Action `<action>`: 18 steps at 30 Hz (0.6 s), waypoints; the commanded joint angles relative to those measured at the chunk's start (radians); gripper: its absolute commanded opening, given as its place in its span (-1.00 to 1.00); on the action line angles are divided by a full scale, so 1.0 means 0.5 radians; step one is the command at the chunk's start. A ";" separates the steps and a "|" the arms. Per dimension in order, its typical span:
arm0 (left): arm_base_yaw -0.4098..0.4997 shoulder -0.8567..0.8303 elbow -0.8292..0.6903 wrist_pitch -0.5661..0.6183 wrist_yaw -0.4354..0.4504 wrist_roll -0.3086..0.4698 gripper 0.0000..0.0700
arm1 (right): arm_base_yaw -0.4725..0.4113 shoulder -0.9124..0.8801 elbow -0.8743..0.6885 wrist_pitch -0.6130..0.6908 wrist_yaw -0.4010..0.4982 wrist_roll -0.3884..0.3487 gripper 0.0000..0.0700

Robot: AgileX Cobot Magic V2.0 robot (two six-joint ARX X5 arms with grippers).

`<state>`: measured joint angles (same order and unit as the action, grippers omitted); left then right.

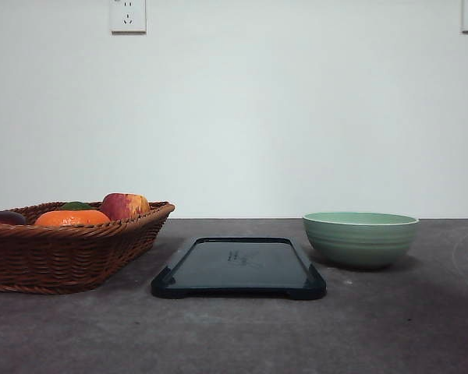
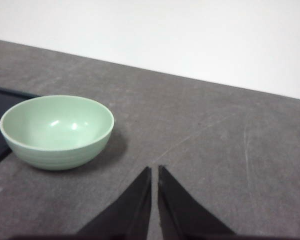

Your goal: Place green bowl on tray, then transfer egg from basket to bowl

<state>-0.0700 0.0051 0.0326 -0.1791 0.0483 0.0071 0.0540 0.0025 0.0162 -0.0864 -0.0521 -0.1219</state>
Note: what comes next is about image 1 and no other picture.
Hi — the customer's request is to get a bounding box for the light green ceramic bowl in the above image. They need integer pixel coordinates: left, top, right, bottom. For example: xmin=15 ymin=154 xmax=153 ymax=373
xmin=303 ymin=211 xmax=419 ymax=268

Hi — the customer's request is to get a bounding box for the brown wicker basket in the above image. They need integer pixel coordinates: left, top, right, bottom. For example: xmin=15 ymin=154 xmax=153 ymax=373
xmin=0 ymin=201 xmax=176 ymax=295

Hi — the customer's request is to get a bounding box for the dark teal rectangular tray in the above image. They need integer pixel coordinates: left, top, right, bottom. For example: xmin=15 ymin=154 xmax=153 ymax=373
xmin=152 ymin=237 xmax=327 ymax=299

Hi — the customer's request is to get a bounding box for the red yellow apple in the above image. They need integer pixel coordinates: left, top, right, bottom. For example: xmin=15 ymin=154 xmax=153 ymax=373
xmin=101 ymin=192 xmax=151 ymax=221

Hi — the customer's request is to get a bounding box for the green fruit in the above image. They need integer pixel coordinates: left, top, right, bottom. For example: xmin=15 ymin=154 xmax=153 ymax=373
xmin=62 ymin=201 xmax=94 ymax=211

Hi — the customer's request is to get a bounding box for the orange tangerine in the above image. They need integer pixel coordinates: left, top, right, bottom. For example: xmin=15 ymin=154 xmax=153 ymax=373
xmin=34 ymin=210 xmax=112 ymax=227

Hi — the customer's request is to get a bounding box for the dark purple fruit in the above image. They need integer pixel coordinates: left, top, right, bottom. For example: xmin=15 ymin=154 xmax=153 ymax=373
xmin=0 ymin=210 xmax=27 ymax=224

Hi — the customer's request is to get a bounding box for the white wall socket left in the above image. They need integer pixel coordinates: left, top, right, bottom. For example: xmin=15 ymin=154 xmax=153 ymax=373
xmin=109 ymin=0 xmax=147 ymax=37

